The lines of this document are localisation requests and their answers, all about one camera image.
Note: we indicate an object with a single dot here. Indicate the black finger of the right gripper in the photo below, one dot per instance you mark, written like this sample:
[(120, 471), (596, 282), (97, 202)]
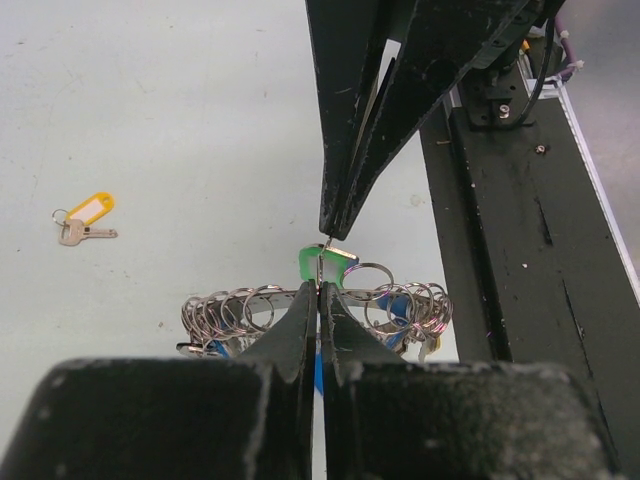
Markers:
[(348, 39), (444, 41)]

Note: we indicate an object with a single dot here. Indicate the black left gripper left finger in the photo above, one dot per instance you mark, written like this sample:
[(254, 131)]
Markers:
[(249, 417)]

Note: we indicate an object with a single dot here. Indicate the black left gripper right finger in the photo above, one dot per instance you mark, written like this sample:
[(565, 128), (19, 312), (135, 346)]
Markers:
[(386, 418)]

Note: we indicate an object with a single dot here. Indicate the yellow tagged key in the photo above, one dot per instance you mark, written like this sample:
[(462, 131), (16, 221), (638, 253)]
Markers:
[(77, 224)]

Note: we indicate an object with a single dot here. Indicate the green tagged key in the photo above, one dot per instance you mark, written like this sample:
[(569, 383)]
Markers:
[(323, 262)]

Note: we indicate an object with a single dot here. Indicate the metal keyring disc with keys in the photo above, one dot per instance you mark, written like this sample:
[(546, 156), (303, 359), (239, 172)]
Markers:
[(240, 315)]

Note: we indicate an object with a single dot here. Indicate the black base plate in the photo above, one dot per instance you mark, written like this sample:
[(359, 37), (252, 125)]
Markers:
[(531, 262)]

